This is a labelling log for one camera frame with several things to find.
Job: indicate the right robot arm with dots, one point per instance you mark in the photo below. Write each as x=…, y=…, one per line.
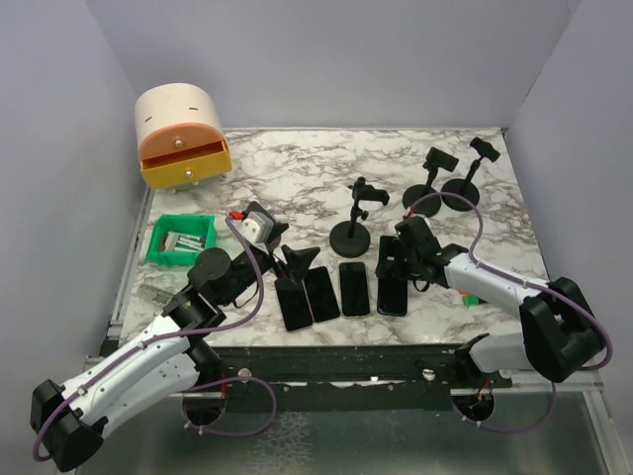
x=559, y=334

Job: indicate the yellow lower drawer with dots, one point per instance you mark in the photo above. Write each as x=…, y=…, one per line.
x=185, y=167

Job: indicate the orange upper drawer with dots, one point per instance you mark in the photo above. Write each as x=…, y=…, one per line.
x=172, y=142

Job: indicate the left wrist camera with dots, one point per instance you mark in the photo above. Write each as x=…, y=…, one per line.
x=256, y=227

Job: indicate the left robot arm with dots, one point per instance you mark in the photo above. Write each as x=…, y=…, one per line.
x=71, y=420

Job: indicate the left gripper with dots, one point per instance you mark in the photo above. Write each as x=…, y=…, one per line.
x=297, y=260

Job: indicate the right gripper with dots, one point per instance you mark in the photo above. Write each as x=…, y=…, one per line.
x=391, y=245

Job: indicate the green plastic bin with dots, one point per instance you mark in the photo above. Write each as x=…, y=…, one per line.
x=177, y=240

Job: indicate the black front rail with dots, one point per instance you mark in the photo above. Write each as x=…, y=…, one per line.
x=343, y=378

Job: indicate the beige drawer cabinet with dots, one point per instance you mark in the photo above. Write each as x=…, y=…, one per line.
x=174, y=104

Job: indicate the brown base phone stand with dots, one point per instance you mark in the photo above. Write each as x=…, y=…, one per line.
x=253, y=207

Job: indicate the black phone stand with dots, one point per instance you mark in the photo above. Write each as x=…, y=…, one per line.
x=463, y=187

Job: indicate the grey black phone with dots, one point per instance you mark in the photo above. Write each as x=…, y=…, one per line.
x=321, y=295

